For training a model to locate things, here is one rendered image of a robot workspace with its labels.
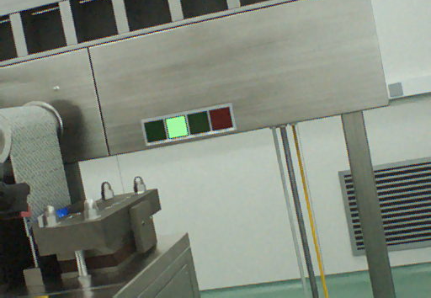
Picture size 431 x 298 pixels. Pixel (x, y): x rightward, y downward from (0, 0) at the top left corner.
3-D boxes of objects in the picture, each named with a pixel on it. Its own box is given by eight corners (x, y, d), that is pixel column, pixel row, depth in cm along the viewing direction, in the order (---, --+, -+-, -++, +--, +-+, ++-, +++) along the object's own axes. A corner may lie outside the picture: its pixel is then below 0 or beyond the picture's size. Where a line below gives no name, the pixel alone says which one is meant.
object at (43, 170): (27, 236, 150) (10, 156, 149) (71, 215, 173) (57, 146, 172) (29, 236, 150) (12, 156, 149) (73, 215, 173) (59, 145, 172)
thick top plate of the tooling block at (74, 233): (39, 256, 146) (34, 229, 146) (108, 217, 185) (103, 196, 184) (105, 247, 142) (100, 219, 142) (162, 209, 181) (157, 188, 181)
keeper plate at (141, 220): (137, 253, 158) (128, 209, 158) (150, 242, 168) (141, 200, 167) (146, 252, 158) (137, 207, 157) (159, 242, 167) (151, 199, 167)
